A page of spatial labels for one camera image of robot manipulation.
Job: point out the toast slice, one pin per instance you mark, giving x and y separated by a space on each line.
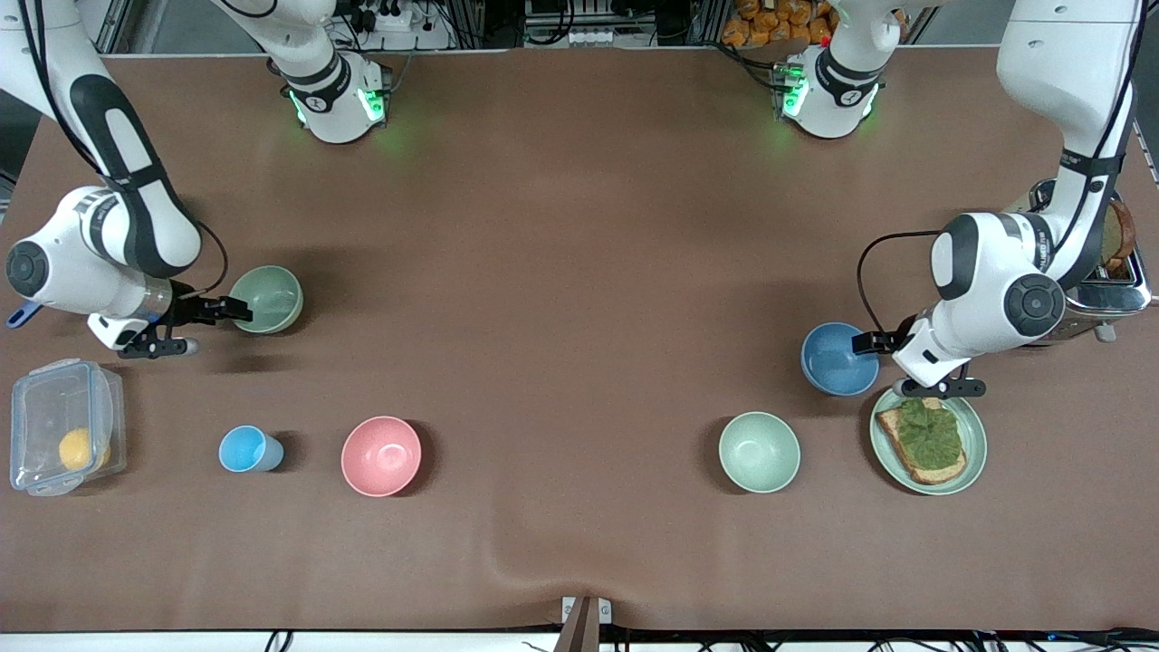
892 430

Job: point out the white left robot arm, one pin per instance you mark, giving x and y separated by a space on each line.
987 290

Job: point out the green lettuce leaf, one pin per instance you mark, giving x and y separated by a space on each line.
933 435

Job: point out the light green plate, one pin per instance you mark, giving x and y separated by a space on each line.
976 444

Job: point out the blue bowl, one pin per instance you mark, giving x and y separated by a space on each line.
833 362

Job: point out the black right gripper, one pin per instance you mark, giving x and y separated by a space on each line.
196 310

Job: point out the orange snack bag pile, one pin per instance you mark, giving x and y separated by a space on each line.
770 23

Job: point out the yellow lemon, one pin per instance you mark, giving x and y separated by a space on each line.
80 449

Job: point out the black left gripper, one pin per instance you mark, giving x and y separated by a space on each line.
883 342

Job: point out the beige and chrome toaster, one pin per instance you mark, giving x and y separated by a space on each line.
1109 299

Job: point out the light blue cup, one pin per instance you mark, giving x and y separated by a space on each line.
244 449

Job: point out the light green bowl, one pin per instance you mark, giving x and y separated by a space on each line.
759 452
272 299

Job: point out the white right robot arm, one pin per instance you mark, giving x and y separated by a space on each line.
136 226

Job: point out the brown bread slice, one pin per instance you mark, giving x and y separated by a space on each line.
1121 235

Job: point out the white power strip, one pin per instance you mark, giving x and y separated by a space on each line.
398 18

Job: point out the metal table edge bracket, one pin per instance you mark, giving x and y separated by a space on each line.
586 611

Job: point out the pink bowl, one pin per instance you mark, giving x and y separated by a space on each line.
381 455

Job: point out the clear plastic lidded container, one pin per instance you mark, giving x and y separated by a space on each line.
45 407

